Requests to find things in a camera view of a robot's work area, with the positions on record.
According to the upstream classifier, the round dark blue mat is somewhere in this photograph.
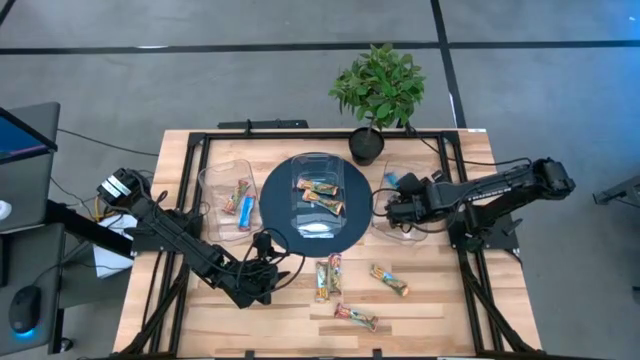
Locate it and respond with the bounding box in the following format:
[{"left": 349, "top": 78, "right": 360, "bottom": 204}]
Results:
[{"left": 259, "top": 154, "right": 375, "bottom": 259}]

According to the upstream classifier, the peanut butter granola bar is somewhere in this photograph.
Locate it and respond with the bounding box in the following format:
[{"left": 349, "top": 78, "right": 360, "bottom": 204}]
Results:
[
  {"left": 296, "top": 178, "right": 341, "bottom": 197},
  {"left": 315, "top": 260, "right": 331, "bottom": 304},
  {"left": 301, "top": 189, "right": 346, "bottom": 217}
]

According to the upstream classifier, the black metal beam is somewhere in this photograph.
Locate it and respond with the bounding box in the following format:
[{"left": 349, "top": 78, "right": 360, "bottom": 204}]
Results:
[{"left": 47, "top": 198, "right": 135, "bottom": 259}]

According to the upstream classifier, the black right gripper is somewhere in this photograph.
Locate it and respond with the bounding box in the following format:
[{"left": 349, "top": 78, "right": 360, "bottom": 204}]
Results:
[{"left": 385, "top": 172, "right": 444, "bottom": 230}]

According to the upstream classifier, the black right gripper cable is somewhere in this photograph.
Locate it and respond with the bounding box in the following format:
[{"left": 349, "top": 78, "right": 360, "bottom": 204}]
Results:
[{"left": 371, "top": 185, "right": 451, "bottom": 235}]

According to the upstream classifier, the green potted plant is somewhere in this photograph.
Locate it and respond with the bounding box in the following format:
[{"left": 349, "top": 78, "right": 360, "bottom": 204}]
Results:
[{"left": 328, "top": 42, "right": 427, "bottom": 167}]

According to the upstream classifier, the light blue granola bar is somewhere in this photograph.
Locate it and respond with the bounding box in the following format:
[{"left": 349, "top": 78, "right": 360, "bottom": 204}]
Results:
[{"left": 237, "top": 194, "right": 257, "bottom": 232}]

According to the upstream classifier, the black metal table frame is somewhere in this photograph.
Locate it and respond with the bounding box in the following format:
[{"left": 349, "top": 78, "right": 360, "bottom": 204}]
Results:
[{"left": 117, "top": 130, "right": 539, "bottom": 359}]

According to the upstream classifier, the grey side desk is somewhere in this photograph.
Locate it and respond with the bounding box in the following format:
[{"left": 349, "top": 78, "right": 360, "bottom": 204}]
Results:
[{"left": 0, "top": 101, "right": 69, "bottom": 357}]

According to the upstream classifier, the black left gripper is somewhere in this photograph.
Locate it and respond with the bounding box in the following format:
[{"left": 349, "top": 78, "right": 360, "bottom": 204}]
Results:
[{"left": 244, "top": 232, "right": 291, "bottom": 307}]

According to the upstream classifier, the black computer mouse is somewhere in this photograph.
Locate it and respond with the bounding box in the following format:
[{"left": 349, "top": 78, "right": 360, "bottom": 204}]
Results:
[{"left": 8, "top": 284, "right": 43, "bottom": 335}]

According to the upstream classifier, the chocolate chip granola bar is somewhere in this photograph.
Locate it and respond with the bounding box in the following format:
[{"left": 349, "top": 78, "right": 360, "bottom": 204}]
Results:
[
  {"left": 221, "top": 178, "right": 252, "bottom": 216},
  {"left": 334, "top": 302, "right": 380, "bottom": 333}
]

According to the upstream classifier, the yellow cable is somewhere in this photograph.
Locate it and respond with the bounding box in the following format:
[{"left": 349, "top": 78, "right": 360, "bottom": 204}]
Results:
[{"left": 93, "top": 197, "right": 114, "bottom": 221}]

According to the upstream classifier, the white box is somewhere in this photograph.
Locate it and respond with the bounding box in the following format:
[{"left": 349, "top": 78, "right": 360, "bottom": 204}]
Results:
[{"left": 92, "top": 213, "right": 136, "bottom": 280}]

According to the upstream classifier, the laptop with blue screen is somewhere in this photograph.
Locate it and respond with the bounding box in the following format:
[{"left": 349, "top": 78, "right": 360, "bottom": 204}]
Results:
[{"left": 0, "top": 105, "right": 59, "bottom": 166}]

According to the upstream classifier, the red green granola bar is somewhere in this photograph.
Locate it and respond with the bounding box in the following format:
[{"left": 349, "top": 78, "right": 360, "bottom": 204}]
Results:
[{"left": 327, "top": 253, "right": 343, "bottom": 295}]

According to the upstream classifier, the black power cable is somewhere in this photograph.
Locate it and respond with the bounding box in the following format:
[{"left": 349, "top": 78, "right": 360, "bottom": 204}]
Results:
[{"left": 403, "top": 122, "right": 532, "bottom": 168}]

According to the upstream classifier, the black bar device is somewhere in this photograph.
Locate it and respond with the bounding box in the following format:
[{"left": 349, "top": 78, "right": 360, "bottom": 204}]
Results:
[{"left": 217, "top": 118, "right": 310, "bottom": 131}]

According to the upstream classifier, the thin black floor cable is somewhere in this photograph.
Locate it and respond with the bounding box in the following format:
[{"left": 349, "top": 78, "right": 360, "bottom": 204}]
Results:
[{"left": 56, "top": 128, "right": 160, "bottom": 158}]

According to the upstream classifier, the clear plastic bin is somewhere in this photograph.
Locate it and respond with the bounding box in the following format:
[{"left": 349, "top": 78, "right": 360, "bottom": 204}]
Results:
[
  {"left": 197, "top": 158, "right": 265, "bottom": 245},
  {"left": 371, "top": 158, "right": 440, "bottom": 245},
  {"left": 290, "top": 152, "right": 347, "bottom": 240}
]

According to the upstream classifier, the orange green granola bar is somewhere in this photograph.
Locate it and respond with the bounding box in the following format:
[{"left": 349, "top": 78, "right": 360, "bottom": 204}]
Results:
[{"left": 369, "top": 264, "right": 410, "bottom": 298}]

